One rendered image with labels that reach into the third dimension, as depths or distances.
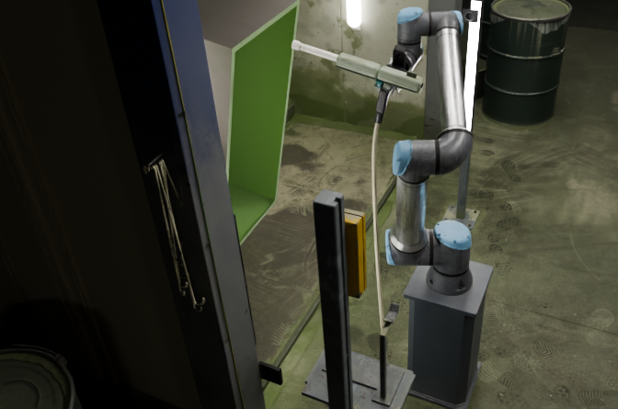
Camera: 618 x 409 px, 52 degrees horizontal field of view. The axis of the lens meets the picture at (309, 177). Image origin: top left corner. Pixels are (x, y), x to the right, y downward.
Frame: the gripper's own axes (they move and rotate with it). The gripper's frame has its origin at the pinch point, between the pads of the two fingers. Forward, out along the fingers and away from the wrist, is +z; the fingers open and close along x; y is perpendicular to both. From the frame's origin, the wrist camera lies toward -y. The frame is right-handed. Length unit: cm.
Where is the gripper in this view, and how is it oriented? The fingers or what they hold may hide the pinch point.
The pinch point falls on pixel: (385, 84)
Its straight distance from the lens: 221.5
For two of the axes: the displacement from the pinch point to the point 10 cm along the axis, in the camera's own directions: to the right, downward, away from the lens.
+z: -3.9, 5.3, -7.5
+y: -1.3, 7.8, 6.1
